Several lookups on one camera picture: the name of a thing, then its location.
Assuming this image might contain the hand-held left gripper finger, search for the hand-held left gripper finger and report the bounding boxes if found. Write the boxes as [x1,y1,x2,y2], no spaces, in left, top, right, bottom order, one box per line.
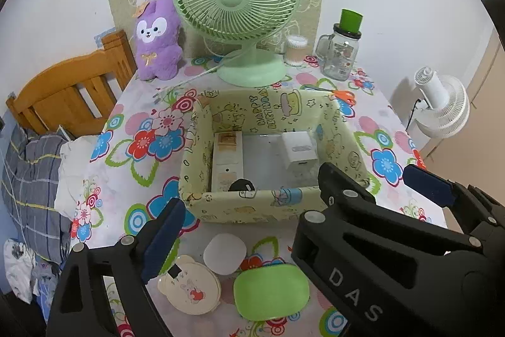
[45,198,186,337]

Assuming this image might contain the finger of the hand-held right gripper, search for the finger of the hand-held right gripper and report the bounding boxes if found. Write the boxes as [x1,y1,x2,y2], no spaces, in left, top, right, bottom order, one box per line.
[318,162,377,208]
[403,164,505,251]

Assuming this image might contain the white charger adapter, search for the white charger adapter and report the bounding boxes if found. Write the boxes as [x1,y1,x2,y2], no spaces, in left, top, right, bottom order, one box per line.
[281,131,313,177]

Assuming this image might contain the cream bear-shaped mirror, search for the cream bear-shaped mirror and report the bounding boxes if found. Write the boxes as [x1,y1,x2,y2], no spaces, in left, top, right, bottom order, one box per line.
[158,255,222,316]

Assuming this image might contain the yellow printed storage box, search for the yellow printed storage box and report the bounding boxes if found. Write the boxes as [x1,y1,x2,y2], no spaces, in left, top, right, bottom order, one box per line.
[179,86,371,224]

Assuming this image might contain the black plug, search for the black plug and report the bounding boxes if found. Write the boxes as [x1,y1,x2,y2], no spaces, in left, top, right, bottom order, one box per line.
[229,179,256,192]

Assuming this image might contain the green rounded case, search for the green rounded case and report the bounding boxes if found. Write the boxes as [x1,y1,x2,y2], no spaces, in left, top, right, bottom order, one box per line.
[233,263,310,322]

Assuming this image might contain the floral tablecloth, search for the floral tablecloth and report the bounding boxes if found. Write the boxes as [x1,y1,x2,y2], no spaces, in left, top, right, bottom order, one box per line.
[69,55,448,337]

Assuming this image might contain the white standing fan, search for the white standing fan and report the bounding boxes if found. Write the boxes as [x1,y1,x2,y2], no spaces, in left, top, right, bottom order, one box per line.
[413,66,471,138]

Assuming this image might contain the white pillow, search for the white pillow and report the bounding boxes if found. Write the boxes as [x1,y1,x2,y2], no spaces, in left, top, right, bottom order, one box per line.
[54,135,99,221]

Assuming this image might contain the glass jar mug green lid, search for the glass jar mug green lid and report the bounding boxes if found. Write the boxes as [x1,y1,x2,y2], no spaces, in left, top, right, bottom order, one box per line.
[315,9,364,81]

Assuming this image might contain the cotton swab container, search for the cotton swab container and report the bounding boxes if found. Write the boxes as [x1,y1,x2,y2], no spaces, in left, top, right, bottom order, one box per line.
[285,35,308,66]

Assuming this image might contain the grey plaid pillow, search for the grey plaid pillow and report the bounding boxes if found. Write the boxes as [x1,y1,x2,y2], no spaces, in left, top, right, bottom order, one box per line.
[0,124,74,262]

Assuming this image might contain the white printed cloth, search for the white printed cloth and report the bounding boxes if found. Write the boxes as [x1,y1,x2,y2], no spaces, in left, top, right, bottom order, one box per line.
[3,238,36,304]

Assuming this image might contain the wooden bed headboard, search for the wooden bed headboard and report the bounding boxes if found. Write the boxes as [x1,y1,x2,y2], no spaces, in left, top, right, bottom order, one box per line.
[6,30,138,136]

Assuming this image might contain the purple plush toy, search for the purple plush toy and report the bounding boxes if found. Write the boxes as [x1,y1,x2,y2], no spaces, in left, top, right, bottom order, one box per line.
[134,0,185,81]

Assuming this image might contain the black fan cable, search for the black fan cable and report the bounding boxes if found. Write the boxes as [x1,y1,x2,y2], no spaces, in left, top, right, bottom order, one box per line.
[406,98,423,132]

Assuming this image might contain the orange handled scissors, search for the orange handled scissors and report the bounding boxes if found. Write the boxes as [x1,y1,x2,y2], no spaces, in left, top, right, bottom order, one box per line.
[304,84,356,105]

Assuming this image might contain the white fan power cord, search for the white fan power cord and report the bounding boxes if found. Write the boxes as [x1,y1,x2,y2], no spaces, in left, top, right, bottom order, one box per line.
[154,63,227,97]

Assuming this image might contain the blue paper on wall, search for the blue paper on wall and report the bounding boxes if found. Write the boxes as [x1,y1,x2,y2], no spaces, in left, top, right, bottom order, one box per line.
[93,27,119,47]

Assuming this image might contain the green printed wall sheet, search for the green printed wall sheet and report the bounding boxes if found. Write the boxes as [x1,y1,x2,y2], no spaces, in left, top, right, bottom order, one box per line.
[106,0,328,59]

